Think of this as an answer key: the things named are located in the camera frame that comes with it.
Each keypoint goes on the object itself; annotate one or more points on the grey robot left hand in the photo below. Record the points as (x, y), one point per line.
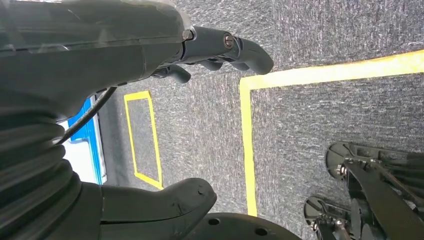
(82, 59)

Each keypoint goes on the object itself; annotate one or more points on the blue wheeled cart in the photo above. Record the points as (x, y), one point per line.
(87, 132)

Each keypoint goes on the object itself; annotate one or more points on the ribbed grey left arm sleeve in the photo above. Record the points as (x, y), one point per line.
(26, 165)

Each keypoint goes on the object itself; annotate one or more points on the yellow floor tape square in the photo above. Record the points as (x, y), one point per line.
(246, 139)

